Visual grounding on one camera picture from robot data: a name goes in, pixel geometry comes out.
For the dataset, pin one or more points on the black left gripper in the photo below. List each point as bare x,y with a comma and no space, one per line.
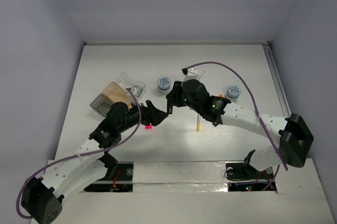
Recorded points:
148,112

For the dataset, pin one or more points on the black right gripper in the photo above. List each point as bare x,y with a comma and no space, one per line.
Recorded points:
174,97

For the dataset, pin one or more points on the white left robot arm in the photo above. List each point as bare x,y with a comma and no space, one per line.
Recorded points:
43,194

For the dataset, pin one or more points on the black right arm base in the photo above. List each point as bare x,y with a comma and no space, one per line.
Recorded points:
242,177

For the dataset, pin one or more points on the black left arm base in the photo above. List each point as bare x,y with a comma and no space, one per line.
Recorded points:
118,178

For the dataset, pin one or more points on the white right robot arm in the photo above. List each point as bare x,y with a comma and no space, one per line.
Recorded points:
291,138

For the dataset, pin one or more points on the left blue paint jar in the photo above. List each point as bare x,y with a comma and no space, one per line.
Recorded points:
164,85

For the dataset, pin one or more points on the blue paint jar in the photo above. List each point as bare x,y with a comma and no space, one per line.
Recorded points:
233,93
164,85

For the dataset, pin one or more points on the yellow capped marker lower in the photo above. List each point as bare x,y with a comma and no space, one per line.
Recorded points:
198,123

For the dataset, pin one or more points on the amber plastic container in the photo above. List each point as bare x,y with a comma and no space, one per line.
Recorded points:
117,94

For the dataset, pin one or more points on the clear plastic container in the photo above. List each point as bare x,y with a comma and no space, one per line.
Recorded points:
126,82

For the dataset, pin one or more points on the right blue paint jar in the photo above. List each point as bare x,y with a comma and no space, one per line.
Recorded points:
233,93

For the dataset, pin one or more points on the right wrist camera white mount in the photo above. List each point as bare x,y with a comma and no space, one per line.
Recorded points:
190,74

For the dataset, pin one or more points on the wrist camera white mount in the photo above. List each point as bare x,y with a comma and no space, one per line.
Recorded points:
137,91
190,74

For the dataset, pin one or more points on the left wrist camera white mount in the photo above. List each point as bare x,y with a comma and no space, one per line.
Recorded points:
137,91

